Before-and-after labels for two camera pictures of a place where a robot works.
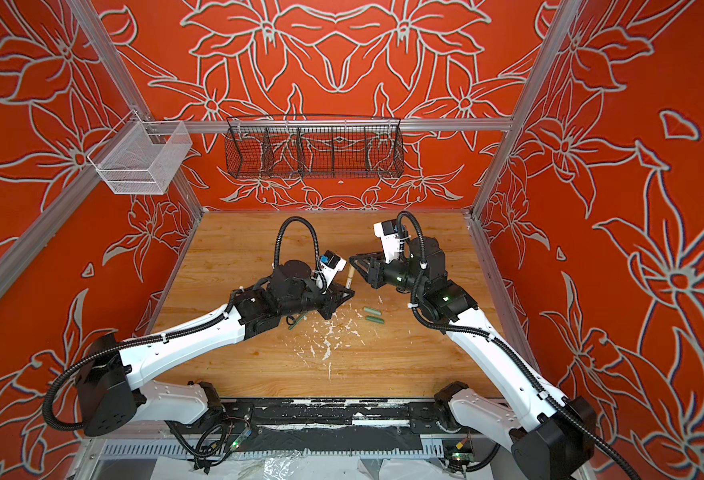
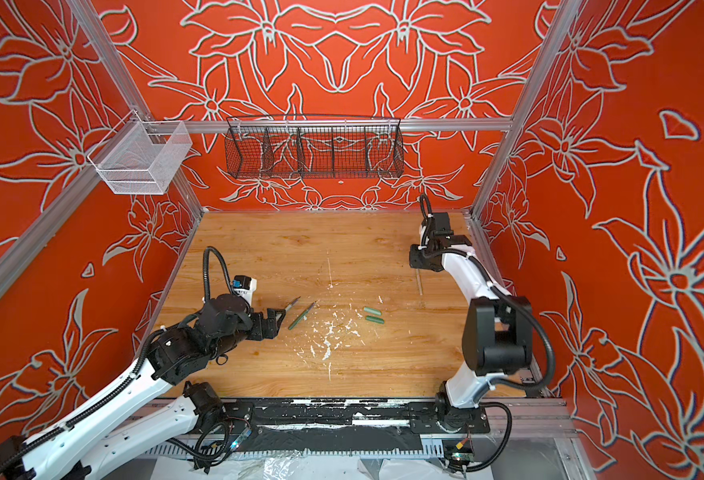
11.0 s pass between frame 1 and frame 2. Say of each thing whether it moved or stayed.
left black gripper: moved
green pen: stayed
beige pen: moved
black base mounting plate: stayed
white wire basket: stayed
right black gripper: moved
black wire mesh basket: stayed
